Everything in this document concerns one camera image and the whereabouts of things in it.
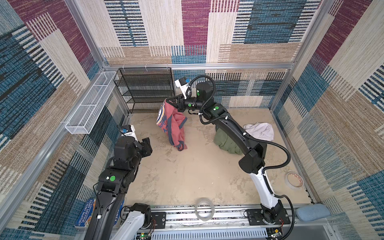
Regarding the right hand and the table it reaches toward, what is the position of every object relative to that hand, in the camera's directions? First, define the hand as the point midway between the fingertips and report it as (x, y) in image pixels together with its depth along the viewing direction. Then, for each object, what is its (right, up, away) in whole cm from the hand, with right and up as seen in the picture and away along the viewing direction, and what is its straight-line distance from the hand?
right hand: (166, 102), depth 72 cm
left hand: (-9, -16, -4) cm, 19 cm away
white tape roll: (+70, -42, +14) cm, 83 cm away
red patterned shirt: (+2, -9, +6) cm, 11 cm away
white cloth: (+58, -15, +30) cm, 67 cm away
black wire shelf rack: (-22, +15, +36) cm, 45 cm away
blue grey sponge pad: (+70, -52, +1) cm, 87 cm away
